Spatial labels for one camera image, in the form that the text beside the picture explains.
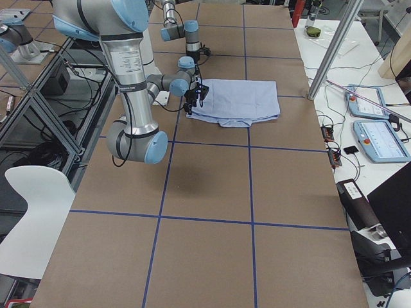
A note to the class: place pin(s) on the aluminium frame post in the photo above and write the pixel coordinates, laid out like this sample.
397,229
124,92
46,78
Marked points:
344,26

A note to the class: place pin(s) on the white chair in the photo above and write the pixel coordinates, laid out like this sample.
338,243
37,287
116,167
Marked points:
27,249

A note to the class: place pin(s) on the clear water bottle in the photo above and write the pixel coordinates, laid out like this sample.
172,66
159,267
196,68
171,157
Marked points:
313,12

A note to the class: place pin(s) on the near blue teach pendant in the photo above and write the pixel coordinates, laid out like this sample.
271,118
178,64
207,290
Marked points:
379,142

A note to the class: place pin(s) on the green pouch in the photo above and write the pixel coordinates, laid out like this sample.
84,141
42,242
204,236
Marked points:
313,32

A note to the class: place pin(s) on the far blue teach pendant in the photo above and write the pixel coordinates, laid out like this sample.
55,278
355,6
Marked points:
366,103

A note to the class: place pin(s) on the black monitor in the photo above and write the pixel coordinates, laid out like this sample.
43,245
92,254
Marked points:
390,202

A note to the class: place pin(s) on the red cylinder bottle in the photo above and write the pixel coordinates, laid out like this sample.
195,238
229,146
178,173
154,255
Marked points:
298,9

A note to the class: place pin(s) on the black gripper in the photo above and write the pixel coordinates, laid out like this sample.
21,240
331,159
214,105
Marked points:
192,95
192,55

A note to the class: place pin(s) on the light blue striped shirt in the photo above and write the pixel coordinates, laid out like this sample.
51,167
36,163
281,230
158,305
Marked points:
238,103

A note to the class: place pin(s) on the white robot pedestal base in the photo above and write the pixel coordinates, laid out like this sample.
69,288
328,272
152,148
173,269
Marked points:
150,66

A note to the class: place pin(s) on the black box white label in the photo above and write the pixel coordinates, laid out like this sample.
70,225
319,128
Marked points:
356,204

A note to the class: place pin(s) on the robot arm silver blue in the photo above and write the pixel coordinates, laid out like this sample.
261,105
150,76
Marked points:
175,28
121,28

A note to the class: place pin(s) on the blue teach pendant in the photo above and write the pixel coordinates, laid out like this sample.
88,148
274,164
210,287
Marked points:
366,103
379,142

